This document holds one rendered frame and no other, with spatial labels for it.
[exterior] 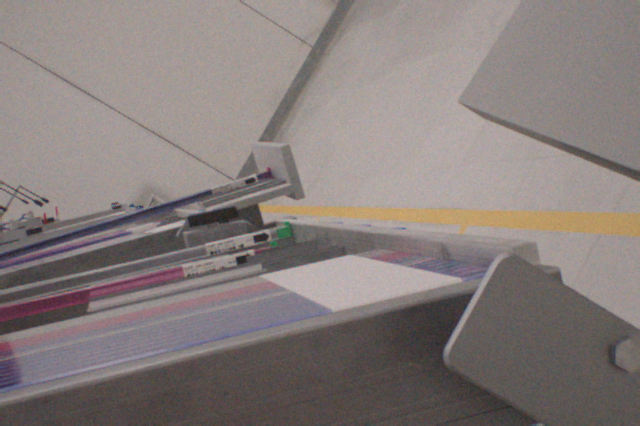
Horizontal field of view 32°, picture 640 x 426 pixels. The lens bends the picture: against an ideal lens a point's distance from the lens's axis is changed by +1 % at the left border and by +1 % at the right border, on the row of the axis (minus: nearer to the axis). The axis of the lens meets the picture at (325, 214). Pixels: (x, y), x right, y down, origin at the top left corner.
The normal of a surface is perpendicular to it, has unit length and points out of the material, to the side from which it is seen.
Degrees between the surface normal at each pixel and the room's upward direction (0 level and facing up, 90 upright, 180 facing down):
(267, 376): 90
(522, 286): 90
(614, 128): 0
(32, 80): 90
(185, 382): 90
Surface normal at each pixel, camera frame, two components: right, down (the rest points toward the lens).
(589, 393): 0.20, 0.01
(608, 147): -0.84, -0.51
